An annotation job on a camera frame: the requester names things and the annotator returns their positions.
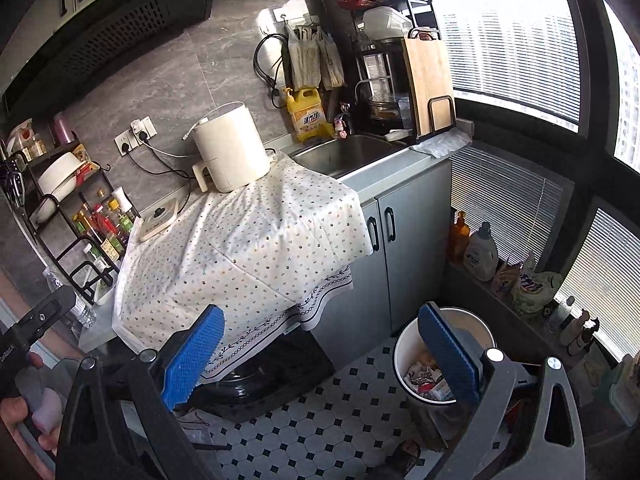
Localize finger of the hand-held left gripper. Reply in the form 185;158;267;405
10;286;76;347

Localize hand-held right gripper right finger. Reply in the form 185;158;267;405
417;301;587;480

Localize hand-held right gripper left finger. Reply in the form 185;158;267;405
56;304;226;480

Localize white bucket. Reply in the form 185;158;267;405
393;306;497;403

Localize person's left hand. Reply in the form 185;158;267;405
0;354;62;457

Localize clear water bottle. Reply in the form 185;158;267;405
45;266;98;330

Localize black round appliance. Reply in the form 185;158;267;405
190;330;336;423

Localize orange refill pouch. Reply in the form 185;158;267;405
492;255;521;298

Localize white laundry detergent bottle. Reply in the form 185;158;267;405
464;221;500;282

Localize row of sauce bottles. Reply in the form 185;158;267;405
72;187;138;263

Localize dark slipper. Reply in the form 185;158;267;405
370;439;423;478

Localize green white refill pouch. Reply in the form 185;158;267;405
511;252;563;316

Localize orange bottle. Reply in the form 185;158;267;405
448;211;471;263

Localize grey base cabinet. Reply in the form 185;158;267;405
300;157;453;346

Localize black spice rack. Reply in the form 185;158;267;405
0;142;136;306

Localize dotted white tablecloth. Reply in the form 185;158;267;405
112;152;373;383

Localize row of small toiletry bottles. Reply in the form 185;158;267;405
545;295;601;356

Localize white kitchen scale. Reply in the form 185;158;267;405
137;197;180;243

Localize white bowl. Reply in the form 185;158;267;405
37;152;86;196

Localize white window blind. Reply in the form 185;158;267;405
450;142;566;271
555;207;640;346

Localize pale storage container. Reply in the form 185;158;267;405
607;352;640;428

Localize pink cup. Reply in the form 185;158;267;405
52;111;73;145

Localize white air fryer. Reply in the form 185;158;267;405
192;102;272;193

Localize white rag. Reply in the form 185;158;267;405
410;130;473;158

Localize steel sink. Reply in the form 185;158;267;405
292;134;408;178

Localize steel pot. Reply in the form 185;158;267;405
367;92;413;121

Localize yellow detergent bottle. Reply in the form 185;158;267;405
285;86;335;143

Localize wooden cutting board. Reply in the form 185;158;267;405
401;37;456;136

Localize black range hood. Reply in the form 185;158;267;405
0;0;221;111

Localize black dish rack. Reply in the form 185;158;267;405
350;0;457;141

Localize hanging plastic bags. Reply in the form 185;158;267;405
286;24;347;92

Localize white plastic container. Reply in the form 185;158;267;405
362;7;413;43

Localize black power cable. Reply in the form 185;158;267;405
127;147;193;183

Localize white power cable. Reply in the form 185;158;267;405
145;135;201;158

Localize black cable bundle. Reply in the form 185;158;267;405
254;34;291;108

